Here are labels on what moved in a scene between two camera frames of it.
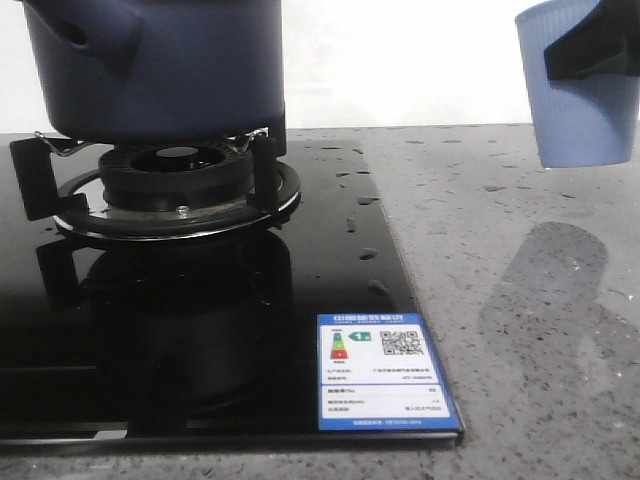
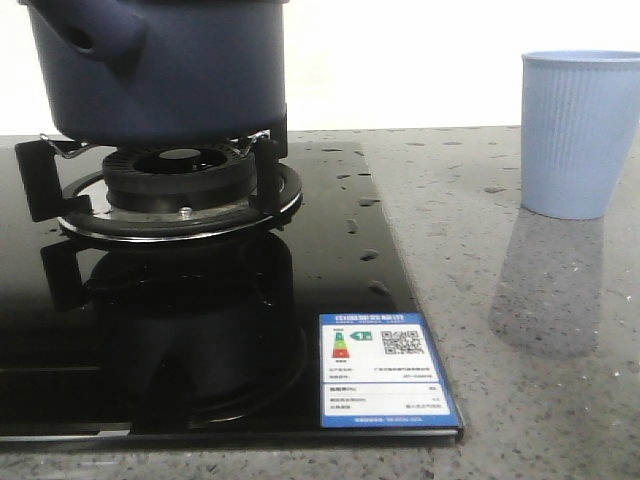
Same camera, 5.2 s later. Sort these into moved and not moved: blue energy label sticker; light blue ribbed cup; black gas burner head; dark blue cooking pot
Moved: light blue ribbed cup
Not moved: dark blue cooking pot; blue energy label sticker; black gas burner head
